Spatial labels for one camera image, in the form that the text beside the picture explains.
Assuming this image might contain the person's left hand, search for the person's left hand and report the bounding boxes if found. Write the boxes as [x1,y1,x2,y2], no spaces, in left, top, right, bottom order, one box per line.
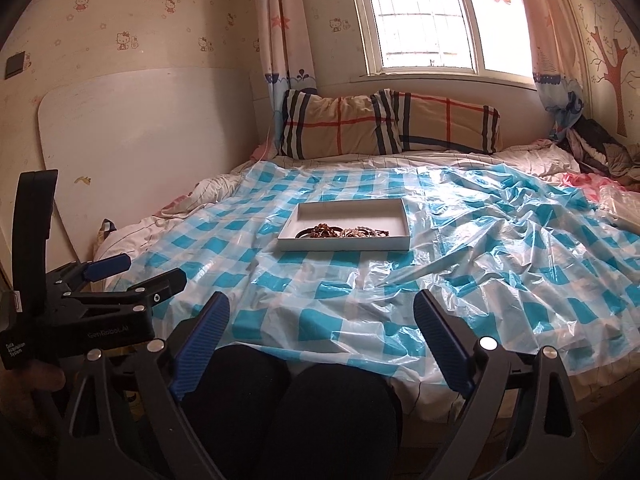
[1,361,65,392]

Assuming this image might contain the person's dark trouser legs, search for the person's dark trouser legs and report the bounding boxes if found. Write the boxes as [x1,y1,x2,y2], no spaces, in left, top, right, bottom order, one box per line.
[181,344,404,479]

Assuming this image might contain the white cardboard box tray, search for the white cardboard box tray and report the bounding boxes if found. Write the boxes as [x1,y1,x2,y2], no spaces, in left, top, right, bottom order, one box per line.
[277,198,410,252]

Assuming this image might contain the white headboard panel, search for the white headboard panel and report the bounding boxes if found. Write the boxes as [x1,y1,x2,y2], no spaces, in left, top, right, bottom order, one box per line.
[37,67,258,259]

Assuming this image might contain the blue checked plastic sheet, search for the blue checked plastic sheet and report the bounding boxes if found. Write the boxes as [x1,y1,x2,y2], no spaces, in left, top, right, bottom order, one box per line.
[98,161,640,386]

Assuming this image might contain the right plaid pillow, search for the right plaid pillow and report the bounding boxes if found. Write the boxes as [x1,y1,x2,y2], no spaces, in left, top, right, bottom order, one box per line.
[370,89,502,155]

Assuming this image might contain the plaid pillow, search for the plaid pillow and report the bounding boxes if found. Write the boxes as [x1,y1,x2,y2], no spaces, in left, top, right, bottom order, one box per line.
[277,89,402,160]
[370,89,502,155]

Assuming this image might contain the left plaid pillow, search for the left plaid pillow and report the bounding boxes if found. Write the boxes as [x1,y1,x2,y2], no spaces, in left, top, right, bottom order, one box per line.
[277,89,402,160]

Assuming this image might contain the pile of dark clothes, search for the pile of dark clothes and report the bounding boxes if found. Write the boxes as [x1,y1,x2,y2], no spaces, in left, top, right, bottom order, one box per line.
[565,117,639,188]

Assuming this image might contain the left patterned curtain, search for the left patterned curtain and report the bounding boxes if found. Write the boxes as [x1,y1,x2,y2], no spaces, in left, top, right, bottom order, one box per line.
[249,0,319,111]

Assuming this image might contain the patterned curtain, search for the patterned curtain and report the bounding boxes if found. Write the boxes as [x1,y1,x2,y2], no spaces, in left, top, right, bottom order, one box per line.
[522,0,586,142]
[249,0,319,111]

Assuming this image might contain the right patterned curtain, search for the right patterned curtain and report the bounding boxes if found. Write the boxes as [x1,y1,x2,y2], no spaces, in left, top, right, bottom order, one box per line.
[522,0,586,142]

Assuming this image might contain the window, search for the window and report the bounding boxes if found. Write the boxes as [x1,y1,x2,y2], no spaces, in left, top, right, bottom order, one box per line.
[355,0,534,87]

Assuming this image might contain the dark wall switch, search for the dark wall switch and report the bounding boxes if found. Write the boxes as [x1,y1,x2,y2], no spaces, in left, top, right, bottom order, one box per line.
[4,52,26,79]

